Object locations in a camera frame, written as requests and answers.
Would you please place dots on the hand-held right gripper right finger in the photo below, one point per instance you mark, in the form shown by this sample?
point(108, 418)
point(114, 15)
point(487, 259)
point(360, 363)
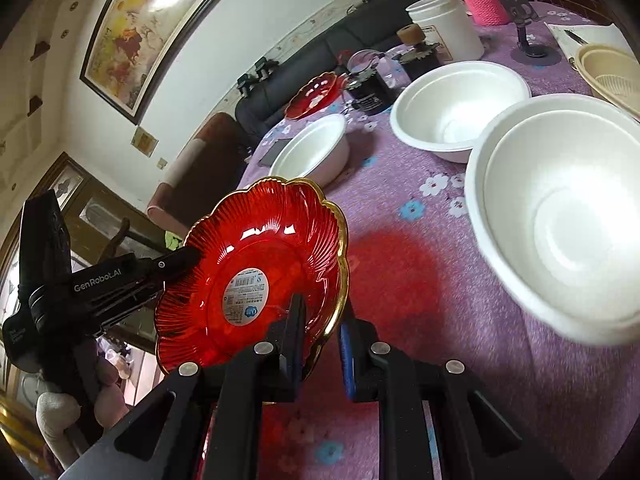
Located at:
point(345, 360)

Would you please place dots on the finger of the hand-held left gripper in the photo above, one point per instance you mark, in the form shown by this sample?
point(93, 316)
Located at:
point(130, 310)
point(177, 261)

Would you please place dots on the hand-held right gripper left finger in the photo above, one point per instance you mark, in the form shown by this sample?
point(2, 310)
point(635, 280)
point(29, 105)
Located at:
point(290, 340)

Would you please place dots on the red glass plate gold rim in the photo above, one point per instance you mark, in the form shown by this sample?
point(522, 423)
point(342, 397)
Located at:
point(260, 240)
point(312, 97)

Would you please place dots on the small white foam bowl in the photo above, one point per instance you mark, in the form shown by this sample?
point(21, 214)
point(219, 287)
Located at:
point(310, 147)

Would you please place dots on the person's left hand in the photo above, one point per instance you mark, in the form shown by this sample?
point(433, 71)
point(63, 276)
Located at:
point(107, 385)

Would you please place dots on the dark wooden chair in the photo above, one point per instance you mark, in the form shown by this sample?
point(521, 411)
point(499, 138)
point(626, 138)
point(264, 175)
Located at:
point(125, 240)

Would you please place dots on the wooden glass-door cabinet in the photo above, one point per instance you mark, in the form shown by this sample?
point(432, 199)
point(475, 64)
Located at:
point(100, 210)

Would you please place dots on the brown upholstered chair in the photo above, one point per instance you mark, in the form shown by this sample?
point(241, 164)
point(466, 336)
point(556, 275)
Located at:
point(210, 145)

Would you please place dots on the purple floral tablecloth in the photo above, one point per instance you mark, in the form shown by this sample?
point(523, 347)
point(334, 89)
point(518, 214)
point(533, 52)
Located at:
point(425, 260)

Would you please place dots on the smartphone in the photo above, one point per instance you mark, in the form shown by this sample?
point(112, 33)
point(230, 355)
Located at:
point(275, 152)

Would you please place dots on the large white foam bowl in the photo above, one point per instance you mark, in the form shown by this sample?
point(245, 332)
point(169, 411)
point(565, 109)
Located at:
point(505, 285)
point(575, 210)

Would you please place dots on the small black gadget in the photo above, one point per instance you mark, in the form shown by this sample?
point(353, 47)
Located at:
point(265, 67)
point(247, 84)

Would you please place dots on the black sofa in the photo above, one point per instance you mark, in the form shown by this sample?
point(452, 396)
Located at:
point(310, 55)

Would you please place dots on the medium white foam bowl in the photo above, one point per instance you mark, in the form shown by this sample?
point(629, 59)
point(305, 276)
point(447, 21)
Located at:
point(450, 110)

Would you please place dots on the clear glass lid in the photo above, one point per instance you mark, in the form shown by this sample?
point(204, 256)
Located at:
point(367, 59)

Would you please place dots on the black canister with wooden knob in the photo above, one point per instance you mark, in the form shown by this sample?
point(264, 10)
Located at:
point(422, 65)

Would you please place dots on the white plastic jar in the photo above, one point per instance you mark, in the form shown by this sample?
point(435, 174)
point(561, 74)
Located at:
point(450, 30)

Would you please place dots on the dark phone stand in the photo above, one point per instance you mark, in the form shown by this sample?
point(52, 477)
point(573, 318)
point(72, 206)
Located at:
point(537, 55)

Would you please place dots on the beige plastic container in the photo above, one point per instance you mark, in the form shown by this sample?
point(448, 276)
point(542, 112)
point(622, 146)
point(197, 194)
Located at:
point(607, 67)

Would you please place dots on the black pen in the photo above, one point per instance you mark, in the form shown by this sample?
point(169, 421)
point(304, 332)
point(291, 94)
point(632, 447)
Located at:
point(576, 36)

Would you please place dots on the white notebook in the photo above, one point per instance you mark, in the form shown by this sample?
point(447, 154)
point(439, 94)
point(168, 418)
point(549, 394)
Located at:
point(600, 35)

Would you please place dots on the small framed wall picture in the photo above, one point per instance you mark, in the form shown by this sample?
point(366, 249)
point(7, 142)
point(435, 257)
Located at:
point(145, 141)

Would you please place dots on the framed wall painting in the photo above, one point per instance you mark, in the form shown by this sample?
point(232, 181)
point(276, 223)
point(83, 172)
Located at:
point(140, 35)

